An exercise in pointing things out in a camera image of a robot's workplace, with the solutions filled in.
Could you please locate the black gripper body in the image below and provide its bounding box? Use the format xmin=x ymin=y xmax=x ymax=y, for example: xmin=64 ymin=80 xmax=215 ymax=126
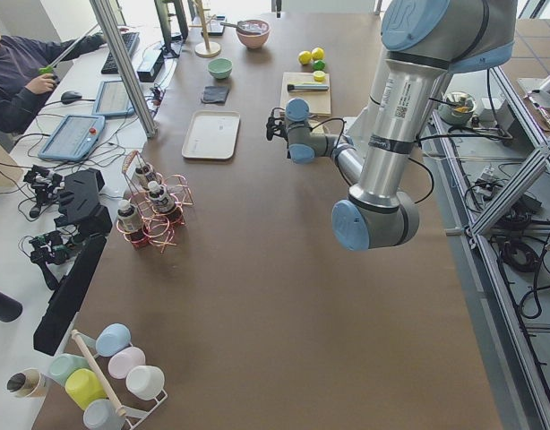
xmin=266 ymin=107 xmax=288 ymax=141

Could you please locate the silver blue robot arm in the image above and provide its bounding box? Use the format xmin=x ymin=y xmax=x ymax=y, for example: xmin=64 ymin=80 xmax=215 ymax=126
xmin=266 ymin=1 xmax=517 ymax=251

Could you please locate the cream serving tray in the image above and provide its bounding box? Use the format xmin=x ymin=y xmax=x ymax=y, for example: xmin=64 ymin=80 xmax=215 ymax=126
xmin=182 ymin=110 xmax=240 ymax=160

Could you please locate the wooden cutting board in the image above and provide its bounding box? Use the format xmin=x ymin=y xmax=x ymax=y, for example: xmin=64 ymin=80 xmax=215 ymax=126
xmin=279 ymin=72 xmax=331 ymax=116

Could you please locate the half lemon slice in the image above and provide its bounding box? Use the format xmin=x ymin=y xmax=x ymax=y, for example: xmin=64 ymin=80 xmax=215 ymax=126
xmin=313 ymin=71 xmax=326 ymax=82

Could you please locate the grey folded cloth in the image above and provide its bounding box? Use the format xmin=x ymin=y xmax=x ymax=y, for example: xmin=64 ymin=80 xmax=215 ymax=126
xmin=201 ymin=85 xmax=229 ymax=104

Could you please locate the green lime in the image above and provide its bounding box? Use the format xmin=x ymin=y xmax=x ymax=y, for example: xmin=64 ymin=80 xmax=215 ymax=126
xmin=312 ymin=60 xmax=326 ymax=71

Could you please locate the yellow lemon near lime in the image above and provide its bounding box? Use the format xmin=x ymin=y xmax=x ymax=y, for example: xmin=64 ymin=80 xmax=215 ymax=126
xmin=297 ymin=50 xmax=312 ymax=65

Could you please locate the mint green bowl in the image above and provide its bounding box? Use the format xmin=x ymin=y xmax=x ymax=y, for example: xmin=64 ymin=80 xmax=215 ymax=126
xmin=207 ymin=58 xmax=233 ymax=80

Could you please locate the yellow lemon far one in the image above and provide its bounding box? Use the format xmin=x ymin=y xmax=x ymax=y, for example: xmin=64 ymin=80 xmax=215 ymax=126
xmin=311 ymin=47 xmax=325 ymax=61

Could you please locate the pink bowl of ice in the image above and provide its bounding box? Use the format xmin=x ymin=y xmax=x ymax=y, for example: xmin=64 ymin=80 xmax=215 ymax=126
xmin=236 ymin=20 xmax=271 ymax=49

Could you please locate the wooden mug tree stand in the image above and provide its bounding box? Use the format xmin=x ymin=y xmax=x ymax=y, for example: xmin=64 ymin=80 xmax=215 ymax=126
xmin=190 ymin=0 xmax=221 ymax=58

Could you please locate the steel ice scoop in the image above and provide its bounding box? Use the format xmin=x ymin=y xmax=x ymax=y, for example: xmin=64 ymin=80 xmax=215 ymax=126
xmin=219 ymin=20 xmax=262 ymax=35

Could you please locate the dark sauce bottle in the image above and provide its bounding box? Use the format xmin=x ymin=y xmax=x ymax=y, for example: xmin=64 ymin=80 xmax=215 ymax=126
xmin=148 ymin=180 xmax=176 ymax=214

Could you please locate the blue teach pendant far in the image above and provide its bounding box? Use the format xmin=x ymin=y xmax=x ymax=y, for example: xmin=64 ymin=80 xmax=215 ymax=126
xmin=92 ymin=80 xmax=134 ymax=118

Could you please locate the blue teach pendant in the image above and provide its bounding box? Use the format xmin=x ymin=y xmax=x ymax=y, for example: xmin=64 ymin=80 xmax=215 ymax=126
xmin=92 ymin=80 xmax=134 ymax=118
xmin=38 ymin=115 xmax=106 ymax=161

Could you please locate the black keyboard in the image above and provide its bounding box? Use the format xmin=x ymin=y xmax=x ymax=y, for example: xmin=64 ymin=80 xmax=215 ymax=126
xmin=100 ymin=31 xmax=142 ymax=75

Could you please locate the blue teach pendant near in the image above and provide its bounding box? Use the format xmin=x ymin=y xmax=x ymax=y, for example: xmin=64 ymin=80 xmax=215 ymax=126
xmin=38 ymin=115 xmax=106 ymax=161

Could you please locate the person at desk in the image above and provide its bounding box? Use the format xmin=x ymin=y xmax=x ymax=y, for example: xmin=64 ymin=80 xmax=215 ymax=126
xmin=0 ymin=32 xmax=106 ymax=134

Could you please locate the white cup rack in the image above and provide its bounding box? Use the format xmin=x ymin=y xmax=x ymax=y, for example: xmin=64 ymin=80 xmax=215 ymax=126
xmin=48 ymin=323 xmax=168 ymax=429

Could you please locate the copper wire bottle rack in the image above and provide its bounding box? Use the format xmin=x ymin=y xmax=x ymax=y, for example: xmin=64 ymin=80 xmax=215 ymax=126
xmin=116 ymin=150 xmax=193 ymax=252

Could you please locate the aluminium frame post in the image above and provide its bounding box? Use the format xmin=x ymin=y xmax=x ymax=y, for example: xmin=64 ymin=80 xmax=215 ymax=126
xmin=90 ymin=0 xmax=157 ymax=139

